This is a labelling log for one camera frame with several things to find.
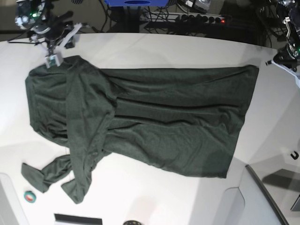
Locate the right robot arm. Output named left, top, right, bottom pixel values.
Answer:
left=15, top=0, right=90, bottom=57

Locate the blue plastic bin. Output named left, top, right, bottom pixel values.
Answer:
left=105, top=0, right=169, bottom=7

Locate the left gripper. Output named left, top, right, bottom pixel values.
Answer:
left=265, top=46, right=300, bottom=82

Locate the dark green t-shirt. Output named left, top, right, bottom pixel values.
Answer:
left=21, top=56, right=259, bottom=204

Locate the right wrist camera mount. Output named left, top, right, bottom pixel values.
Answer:
left=45, top=54, right=63, bottom=68

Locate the small black round object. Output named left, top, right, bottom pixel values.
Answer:
left=123, top=220, right=142, bottom=225

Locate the grey power strip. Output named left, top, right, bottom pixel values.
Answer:
left=140, top=12, right=227, bottom=24

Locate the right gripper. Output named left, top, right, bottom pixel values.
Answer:
left=29, top=11, right=90, bottom=55

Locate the black U-shaped hook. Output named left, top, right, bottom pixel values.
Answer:
left=290, top=151, right=300, bottom=160

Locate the green red tape roll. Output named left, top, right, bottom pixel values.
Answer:
left=23, top=191, right=36, bottom=203

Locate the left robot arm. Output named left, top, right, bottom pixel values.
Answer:
left=255, top=0, right=300, bottom=86

